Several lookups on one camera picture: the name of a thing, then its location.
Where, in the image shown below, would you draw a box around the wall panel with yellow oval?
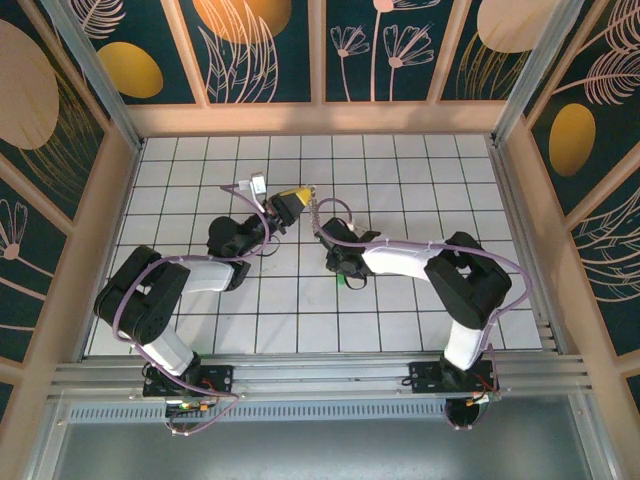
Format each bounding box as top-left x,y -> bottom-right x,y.
82,0 -> 206,106

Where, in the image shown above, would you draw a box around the wall panel yellow oval feathers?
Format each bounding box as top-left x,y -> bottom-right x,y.
522,0 -> 640,216

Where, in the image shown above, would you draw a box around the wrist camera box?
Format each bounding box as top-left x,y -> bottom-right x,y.
349,223 -> 380,244
237,172 -> 269,194

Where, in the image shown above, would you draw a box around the wall panel pink leaf outlines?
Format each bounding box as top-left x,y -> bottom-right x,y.
569,187 -> 640,356

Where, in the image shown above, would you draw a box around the small circuit board with wires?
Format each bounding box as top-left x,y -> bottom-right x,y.
462,387 -> 504,407
164,397 -> 222,416

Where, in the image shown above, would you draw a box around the metal key organizer with rings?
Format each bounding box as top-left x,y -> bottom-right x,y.
307,185 -> 324,236

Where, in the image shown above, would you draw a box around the grey metal sheet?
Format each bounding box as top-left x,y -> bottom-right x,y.
22,394 -> 624,480

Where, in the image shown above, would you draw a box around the wall panel beige circle yellow lines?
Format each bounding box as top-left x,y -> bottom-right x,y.
439,0 -> 541,103

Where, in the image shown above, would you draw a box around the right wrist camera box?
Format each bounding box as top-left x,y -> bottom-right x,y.
349,223 -> 380,244

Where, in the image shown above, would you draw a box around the wall panel single pink flower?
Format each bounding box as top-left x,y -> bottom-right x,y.
0,177 -> 69,361

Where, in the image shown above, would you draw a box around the wall panel large beige circle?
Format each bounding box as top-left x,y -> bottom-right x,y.
0,0 -> 109,221

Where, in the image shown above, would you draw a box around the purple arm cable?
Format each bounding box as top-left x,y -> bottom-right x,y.
317,198 -> 532,432
110,183 -> 286,437

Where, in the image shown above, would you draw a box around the slotted grey cable duct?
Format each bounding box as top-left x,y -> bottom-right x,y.
64,402 -> 589,425

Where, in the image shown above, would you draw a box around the wall panel orange circle leaves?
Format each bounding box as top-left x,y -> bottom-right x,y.
177,0 -> 314,105

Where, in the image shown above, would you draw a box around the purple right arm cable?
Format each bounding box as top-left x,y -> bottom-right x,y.
317,198 -> 532,432

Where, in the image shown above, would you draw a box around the wall panel with flowers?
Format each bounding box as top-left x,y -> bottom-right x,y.
323,0 -> 454,104

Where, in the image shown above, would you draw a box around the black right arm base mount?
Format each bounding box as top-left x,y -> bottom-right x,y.
408,355 -> 502,397

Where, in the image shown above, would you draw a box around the aluminium corner post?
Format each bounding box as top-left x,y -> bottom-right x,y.
489,0 -> 587,147
39,0 -> 147,154

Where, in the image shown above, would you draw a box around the long aluminium base rail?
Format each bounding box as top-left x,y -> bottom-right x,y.
47,352 -> 594,401

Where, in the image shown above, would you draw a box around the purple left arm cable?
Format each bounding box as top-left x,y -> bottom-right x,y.
110,183 -> 286,437

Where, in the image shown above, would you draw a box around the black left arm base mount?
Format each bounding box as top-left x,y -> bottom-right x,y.
142,355 -> 236,400

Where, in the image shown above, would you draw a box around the aluminium side rail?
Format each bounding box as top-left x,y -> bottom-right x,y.
487,139 -> 571,355
74,137 -> 149,362

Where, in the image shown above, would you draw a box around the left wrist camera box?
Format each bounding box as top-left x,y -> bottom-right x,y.
237,172 -> 269,194

